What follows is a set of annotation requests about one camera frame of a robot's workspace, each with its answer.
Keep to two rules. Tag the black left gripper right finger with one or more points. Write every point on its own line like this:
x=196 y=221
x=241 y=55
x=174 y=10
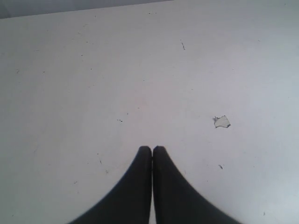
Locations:
x=175 y=200

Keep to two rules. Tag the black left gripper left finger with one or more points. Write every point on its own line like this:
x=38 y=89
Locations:
x=129 y=201

